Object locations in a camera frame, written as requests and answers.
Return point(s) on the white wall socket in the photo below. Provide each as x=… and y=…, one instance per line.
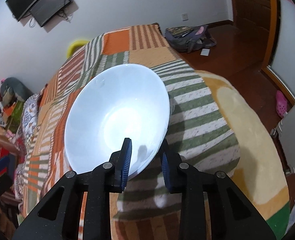
x=184, y=17

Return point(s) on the yellow foam tube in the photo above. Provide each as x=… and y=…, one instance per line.
x=74, y=46

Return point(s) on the dark backpack on floor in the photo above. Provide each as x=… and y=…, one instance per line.
x=188, y=39

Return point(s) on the grey plush toy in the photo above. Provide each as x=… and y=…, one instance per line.
x=13, y=88

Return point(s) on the pink croc shoe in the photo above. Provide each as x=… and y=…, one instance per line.
x=281, y=104

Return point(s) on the small wall monitor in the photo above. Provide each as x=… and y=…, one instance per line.
x=44, y=10

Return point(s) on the white card on floor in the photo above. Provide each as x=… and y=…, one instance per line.
x=205, y=52

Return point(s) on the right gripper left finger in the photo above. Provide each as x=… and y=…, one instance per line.
x=77, y=197

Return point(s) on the white bowl with dots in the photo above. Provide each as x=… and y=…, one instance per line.
x=124, y=101

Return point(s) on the green storage box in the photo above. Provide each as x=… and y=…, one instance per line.
x=14, y=119

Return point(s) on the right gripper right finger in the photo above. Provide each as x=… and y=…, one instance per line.
x=232, y=215

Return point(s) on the brown wooden door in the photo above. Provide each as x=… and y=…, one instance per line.
x=263, y=16

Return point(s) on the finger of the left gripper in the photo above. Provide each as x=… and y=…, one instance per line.
x=7, y=165

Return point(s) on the orange striped patchwork blanket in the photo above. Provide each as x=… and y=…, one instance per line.
x=211, y=125

